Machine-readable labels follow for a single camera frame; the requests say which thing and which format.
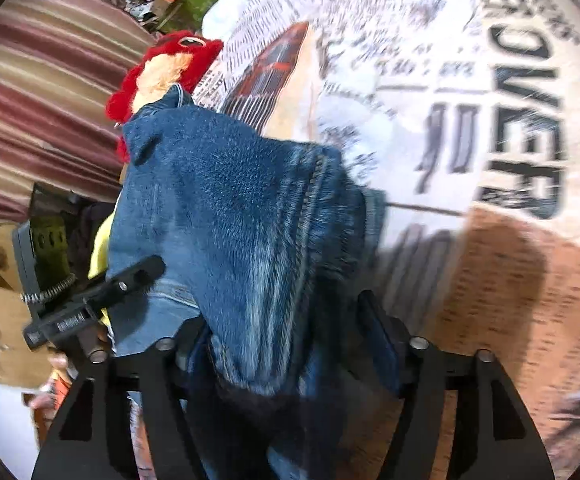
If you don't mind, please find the green patterned storage box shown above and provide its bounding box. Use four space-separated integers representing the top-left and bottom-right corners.
155 0 218 34

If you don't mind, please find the red plush toy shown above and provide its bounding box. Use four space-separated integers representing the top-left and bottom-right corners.
104 29 225 164

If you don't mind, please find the person left hand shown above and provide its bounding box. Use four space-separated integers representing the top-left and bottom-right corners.
26 351 73 412

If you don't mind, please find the striped red brown curtain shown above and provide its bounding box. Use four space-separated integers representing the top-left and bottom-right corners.
0 0 154 226

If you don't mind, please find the blue denim vest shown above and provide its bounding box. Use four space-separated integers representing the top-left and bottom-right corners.
107 86 385 479

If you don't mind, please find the printed newspaper pattern bedspread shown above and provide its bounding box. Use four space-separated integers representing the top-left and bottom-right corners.
191 0 580 479

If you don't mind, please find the yellow garment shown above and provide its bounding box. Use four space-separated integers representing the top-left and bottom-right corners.
86 211 117 328

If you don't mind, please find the wooden board on nightstand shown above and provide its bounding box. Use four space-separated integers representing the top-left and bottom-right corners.
0 223 52 389

